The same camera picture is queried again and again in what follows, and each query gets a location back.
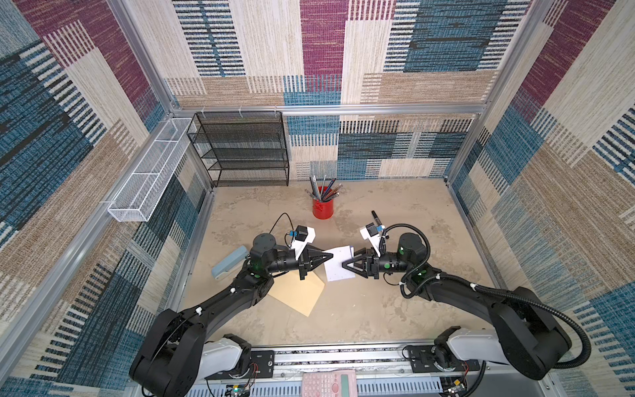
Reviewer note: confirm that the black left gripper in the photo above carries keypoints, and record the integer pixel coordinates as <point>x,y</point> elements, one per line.
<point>306,265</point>

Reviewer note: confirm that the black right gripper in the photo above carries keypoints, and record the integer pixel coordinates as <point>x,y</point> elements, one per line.
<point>367,262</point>

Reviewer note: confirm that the blue floral letter paper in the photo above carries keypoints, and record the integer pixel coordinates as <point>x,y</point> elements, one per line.
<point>333,267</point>

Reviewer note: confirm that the tan paper envelope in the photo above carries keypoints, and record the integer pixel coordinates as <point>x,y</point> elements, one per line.
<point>299,295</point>

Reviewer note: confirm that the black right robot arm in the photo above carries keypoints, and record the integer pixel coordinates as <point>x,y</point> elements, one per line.
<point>528,335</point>

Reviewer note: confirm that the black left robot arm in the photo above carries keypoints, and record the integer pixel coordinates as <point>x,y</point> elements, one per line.
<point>168,362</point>

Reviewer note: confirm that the red pen cup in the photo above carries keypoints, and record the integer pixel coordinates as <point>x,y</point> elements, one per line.
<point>322,210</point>

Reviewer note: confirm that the black white marker pen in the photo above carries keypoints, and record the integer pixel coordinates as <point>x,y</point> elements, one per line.
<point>376,218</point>

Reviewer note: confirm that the light blue stapler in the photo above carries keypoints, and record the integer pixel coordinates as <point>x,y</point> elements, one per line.
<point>229,263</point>

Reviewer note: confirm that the pink calculator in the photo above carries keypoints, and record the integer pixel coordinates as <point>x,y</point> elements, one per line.
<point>329,384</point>

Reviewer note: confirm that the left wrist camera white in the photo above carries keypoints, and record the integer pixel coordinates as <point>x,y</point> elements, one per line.
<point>301,237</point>

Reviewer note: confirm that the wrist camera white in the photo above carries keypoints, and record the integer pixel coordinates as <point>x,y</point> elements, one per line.
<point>301,237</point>
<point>372,233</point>

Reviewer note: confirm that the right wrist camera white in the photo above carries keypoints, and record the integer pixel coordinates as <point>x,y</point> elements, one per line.
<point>372,233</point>

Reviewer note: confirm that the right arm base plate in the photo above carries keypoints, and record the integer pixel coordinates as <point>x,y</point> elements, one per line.
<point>431,358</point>

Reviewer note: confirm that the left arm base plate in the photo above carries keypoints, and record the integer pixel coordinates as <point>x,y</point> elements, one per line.
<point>259,363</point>

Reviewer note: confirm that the black wire shelf rack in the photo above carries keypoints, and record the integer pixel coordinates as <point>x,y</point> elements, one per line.
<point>242,149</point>

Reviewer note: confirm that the white mesh wall basket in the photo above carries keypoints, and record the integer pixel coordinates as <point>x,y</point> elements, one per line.
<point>143,189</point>

